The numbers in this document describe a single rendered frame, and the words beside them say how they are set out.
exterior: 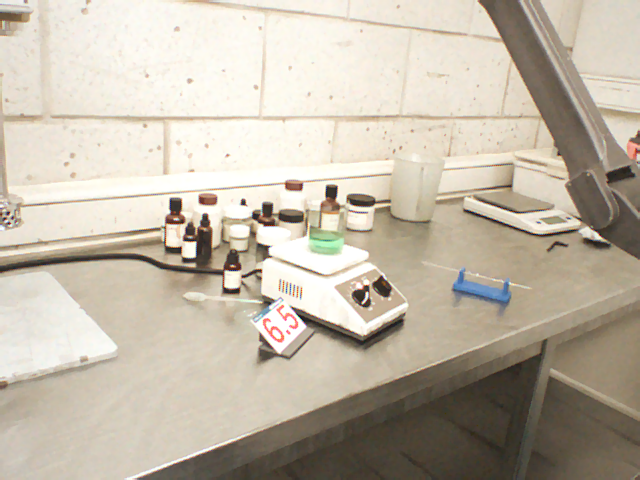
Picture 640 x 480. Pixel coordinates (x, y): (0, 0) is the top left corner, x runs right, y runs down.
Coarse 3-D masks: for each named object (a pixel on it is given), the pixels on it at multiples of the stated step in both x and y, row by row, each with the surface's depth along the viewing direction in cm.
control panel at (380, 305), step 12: (360, 276) 95; (372, 276) 97; (336, 288) 90; (348, 288) 91; (360, 288) 93; (372, 288) 94; (348, 300) 89; (372, 300) 92; (384, 300) 94; (396, 300) 95; (360, 312) 89; (372, 312) 90; (384, 312) 92
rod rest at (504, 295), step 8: (456, 280) 113; (464, 280) 113; (456, 288) 111; (464, 288) 111; (472, 288) 110; (480, 288) 110; (488, 288) 111; (496, 288) 111; (504, 288) 108; (488, 296) 109; (496, 296) 108; (504, 296) 108
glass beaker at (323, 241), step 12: (312, 204) 94; (324, 204) 98; (336, 204) 98; (348, 204) 96; (312, 216) 94; (324, 216) 93; (336, 216) 93; (312, 228) 95; (324, 228) 93; (336, 228) 94; (312, 240) 95; (324, 240) 94; (336, 240) 94; (312, 252) 95; (324, 252) 95; (336, 252) 95
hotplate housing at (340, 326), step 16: (272, 272) 96; (288, 272) 94; (304, 272) 93; (336, 272) 94; (352, 272) 95; (272, 288) 96; (288, 288) 94; (304, 288) 92; (320, 288) 91; (288, 304) 95; (304, 304) 93; (320, 304) 91; (336, 304) 89; (400, 304) 96; (320, 320) 92; (336, 320) 90; (352, 320) 88; (384, 320) 91; (352, 336) 89; (368, 336) 89
